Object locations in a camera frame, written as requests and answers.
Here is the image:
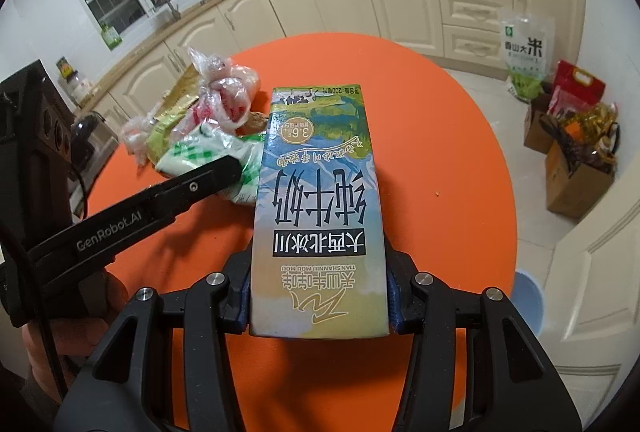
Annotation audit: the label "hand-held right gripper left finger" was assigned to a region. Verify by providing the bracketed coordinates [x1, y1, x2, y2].
[52, 249, 256, 432]

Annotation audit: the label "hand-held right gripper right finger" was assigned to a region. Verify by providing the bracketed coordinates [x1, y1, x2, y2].
[385, 242, 576, 432]

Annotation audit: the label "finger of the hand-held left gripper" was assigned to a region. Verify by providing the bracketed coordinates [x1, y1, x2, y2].
[25, 155, 247, 285]

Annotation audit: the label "green white plastic bag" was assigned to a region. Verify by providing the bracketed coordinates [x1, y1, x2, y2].
[155, 122, 268, 208]

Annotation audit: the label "blue green milk carton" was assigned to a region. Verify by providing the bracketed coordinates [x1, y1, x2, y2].
[248, 85, 392, 340]

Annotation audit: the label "person's left hand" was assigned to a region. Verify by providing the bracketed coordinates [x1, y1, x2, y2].
[20, 267, 131, 408]

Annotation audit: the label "black rice cooker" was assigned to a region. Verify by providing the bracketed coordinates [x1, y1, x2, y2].
[70, 112, 118, 173]

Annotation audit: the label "glass storage jar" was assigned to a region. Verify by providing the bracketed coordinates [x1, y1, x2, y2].
[65, 72, 96, 106]

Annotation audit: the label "small clear crumpled bag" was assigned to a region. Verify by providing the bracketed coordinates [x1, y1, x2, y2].
[120, 115, 166, 169]

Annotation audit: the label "gold foil packet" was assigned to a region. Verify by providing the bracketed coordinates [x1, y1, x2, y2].
[145, 65, 201, 163]

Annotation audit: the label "light blue plastic bin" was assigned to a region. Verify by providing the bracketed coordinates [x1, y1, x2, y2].
[515, 272, 545, 338]

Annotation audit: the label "clear red printed plastic bag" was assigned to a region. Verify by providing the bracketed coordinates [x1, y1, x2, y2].
[185, 46, 263, 133]

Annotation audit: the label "white panel door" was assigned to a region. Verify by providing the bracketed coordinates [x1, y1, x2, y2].
[545, 172, 640, 413]

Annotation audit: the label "large cardboard box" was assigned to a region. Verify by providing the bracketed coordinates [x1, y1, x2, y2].
[545, 139, 616, 219]

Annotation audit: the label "small cardboard box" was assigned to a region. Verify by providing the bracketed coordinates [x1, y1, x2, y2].
[524, 95, 556, 155]

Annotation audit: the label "pile of packaged goods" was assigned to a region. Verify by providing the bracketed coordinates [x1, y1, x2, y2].
[557, 105, 621, 173]

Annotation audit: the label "green white rice bag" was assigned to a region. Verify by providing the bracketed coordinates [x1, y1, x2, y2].
[500, 10, 556, 100]

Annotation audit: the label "red gift box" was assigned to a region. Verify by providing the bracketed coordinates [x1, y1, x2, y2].
[547, 60, 607, 115]

